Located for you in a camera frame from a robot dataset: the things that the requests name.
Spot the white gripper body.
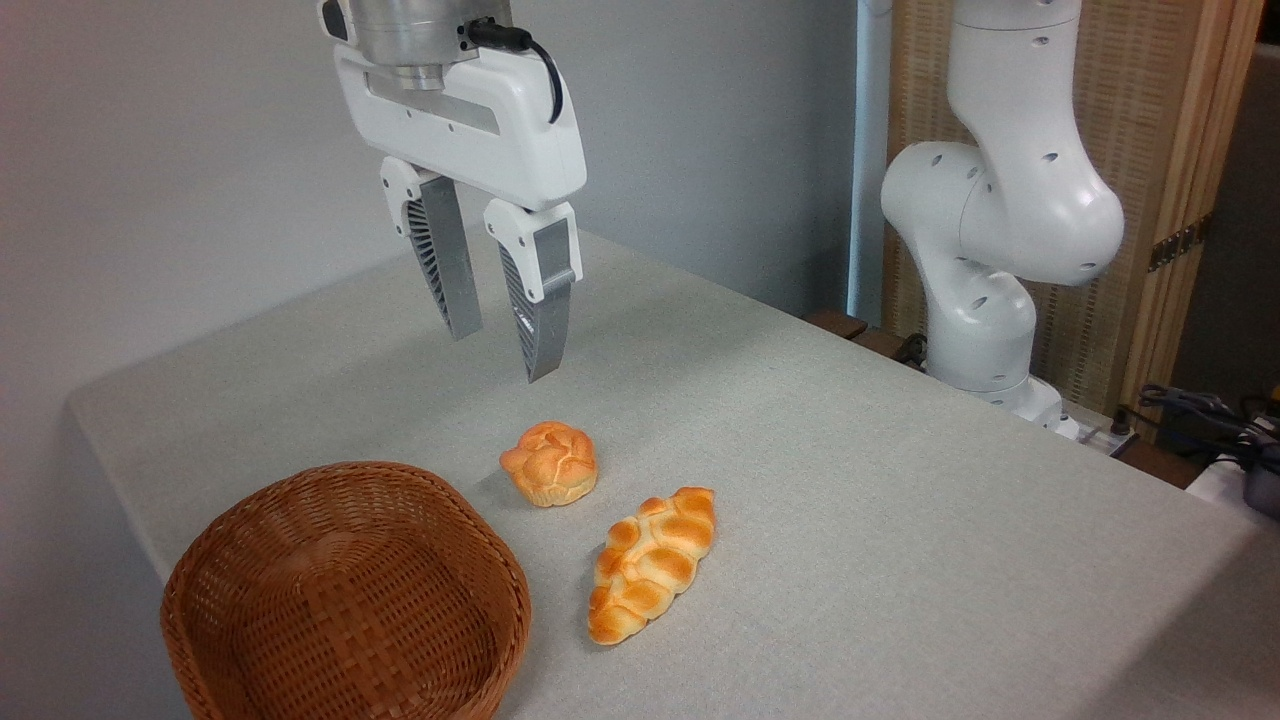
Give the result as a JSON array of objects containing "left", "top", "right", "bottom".
[{"left": 333, "top": 44, "right": 588, "bottom": 214}]

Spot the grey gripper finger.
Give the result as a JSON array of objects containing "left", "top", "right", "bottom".
[
  {"left": 380, "top": 156, "right": 485, "bottom": 342},
  {"left": 484, "top": 197, "right": 583, "bottom": 385}
]

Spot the round bread roll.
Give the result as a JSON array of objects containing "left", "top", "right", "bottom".
[{"left": 499, "top": 421, "right": 599, "bottom": 509}]

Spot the braided bread loaf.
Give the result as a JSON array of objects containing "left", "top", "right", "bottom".
[{"left": 586, "top": 486, "right": 718, "bottom": 647}]

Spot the brown wicker basket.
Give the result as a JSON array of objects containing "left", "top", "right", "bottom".
[{"left": 160, "top": 460, "right": 534, "bottom": 720}]

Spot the white vertical pole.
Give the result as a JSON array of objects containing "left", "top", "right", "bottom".
[{"left": 847, "top": 0, "right": 894, "bottom": 327}]

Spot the wooden rattan folding screen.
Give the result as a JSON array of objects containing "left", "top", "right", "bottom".
[{"left": 884, "top": 0, "right": 1267, "bottom": 423}]

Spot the metal screen hinge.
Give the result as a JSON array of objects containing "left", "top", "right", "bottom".
[{"left": 1147, "top": 214, "right": 1214, "bottom": 274}]

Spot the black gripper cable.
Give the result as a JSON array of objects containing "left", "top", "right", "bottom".
[{"left": 462, "top": 18, "right": 565, "bottom": 126}]

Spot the black cable bundle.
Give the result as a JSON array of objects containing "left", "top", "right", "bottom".
[{"left": 1137, "top": 382, "right": 1280, "bottom": 453}]

